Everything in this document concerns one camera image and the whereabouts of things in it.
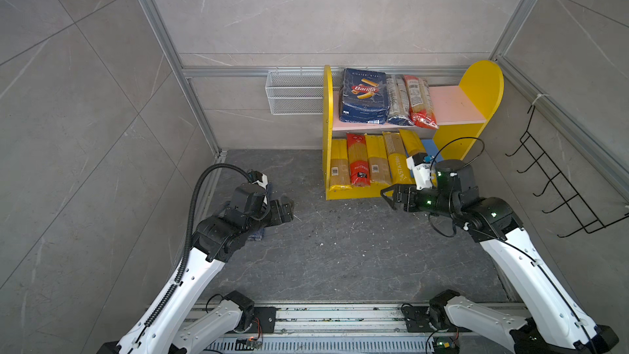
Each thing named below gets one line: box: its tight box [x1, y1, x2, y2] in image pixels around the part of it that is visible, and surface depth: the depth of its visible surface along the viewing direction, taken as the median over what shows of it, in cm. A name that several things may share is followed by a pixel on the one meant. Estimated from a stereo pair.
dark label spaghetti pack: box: [385, 73, 415, 127], surface depth 75 cm
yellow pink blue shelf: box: [322, 60, 505, 201], surface depth 78 cm
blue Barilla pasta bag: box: [339, 68, 390, 125], surface depth 73 cm
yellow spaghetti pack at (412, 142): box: [398, 128, 427, 157], surface depth 103 cm
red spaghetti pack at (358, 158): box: [346, 132, 372, 188], surface depth 96 cm
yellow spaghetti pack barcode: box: [364, 133, 393, 185], surface depth 97 cm
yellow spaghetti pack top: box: [329, 138, 353, 192], surface depth 92 cm
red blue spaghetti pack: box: [403, 74, 439, 130], surface depth 74 cm
